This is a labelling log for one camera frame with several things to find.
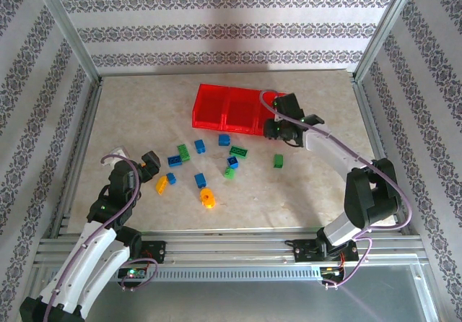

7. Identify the orange yellow round lego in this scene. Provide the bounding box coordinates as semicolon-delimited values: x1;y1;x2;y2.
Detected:
199;187;217;209

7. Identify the aluminium side rail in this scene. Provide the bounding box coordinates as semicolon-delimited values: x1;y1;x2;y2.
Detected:
48;77;105;238
350;78;414;237

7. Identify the right controller board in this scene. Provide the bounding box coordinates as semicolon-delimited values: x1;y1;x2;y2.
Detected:
320;266;346;283

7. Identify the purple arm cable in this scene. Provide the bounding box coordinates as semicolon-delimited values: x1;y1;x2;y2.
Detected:
45;155;159;322
258;90;414;290

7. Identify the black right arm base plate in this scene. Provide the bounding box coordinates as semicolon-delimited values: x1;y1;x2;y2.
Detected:
294;238;358;264

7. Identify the left controller board with lights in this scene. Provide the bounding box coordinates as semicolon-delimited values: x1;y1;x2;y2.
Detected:
118;267;147;282

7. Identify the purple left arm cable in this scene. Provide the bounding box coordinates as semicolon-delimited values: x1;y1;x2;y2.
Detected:
45;155;159;322

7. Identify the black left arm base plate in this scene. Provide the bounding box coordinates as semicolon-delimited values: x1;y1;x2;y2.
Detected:
118;240;167;265

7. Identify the slotted grey cable duct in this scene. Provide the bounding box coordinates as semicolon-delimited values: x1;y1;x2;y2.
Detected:
48;266;323;283

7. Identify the red plastic bin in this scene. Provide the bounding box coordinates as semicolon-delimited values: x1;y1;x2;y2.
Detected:
191;82;231;132
220;86;263;136
253;90;289;138

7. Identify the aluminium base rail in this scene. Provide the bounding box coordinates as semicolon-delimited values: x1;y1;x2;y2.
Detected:
35;230;424;265

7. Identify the grey metal bench plate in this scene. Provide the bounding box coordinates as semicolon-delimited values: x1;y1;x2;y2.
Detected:
32;260;441;322

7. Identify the yellow lego brick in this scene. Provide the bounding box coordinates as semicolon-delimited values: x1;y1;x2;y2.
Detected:
154;175;169;195

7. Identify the aluminium frame post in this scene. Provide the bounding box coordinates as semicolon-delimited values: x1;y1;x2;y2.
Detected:
30;0;104;84
346;0;424;84

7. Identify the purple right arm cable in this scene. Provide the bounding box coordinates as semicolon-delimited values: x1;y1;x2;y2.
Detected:
258;90;414;290

